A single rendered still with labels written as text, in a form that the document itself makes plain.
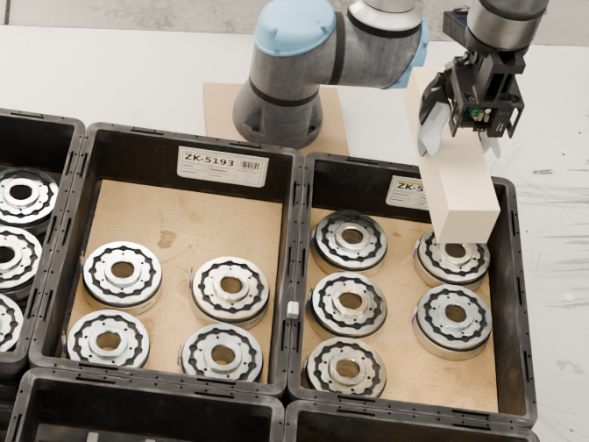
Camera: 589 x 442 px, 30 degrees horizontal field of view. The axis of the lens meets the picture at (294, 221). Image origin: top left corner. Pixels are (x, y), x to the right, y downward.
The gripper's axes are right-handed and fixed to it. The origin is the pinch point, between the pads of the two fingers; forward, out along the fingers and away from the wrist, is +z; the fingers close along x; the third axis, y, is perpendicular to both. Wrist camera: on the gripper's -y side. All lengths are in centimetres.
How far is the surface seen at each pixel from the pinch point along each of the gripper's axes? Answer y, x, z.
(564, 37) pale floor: -151, 93, 109
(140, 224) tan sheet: -8.4, -36.8, 25.8
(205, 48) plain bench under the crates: -60, -24, 39
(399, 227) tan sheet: -8.0, 0.3, 25.8
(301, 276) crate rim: 8.3, -17.2, 15.7
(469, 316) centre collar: 10.2, 6.1, 22.0
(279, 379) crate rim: 23.3, -21.5, 15.7
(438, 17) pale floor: -158, 56, 109
